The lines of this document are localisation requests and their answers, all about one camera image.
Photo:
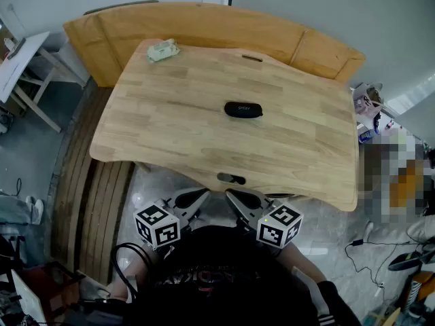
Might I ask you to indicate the black flat shoe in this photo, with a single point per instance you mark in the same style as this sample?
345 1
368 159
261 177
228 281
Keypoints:
408 260

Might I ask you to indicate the black glasses case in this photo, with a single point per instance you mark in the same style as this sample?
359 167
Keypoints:
243 109

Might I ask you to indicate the green wet wipes packet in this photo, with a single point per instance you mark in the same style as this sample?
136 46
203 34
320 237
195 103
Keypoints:
162 50

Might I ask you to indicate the person's right forearm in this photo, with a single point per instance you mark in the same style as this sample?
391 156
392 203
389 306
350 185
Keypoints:
299 263

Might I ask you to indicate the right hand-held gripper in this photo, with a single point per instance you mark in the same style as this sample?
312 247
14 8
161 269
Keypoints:
272 231

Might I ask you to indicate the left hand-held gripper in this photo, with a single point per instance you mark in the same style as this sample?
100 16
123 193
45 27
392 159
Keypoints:
156 226

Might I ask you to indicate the white side table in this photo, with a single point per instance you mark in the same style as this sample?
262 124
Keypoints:
20 66

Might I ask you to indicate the brown wooden slat panel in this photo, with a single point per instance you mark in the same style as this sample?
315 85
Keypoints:
85 182

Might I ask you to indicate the person's black-clothed body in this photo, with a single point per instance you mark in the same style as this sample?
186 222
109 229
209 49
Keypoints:
221 267

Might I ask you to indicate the pink white bag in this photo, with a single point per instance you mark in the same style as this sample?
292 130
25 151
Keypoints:
367 97

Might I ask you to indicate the small blue packet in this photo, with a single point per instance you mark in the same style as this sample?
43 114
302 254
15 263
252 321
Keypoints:
365 136

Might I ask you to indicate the flat black device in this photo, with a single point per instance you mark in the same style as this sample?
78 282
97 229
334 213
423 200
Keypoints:
15 49

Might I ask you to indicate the person's left forearm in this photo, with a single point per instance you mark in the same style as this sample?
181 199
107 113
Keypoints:
124 289

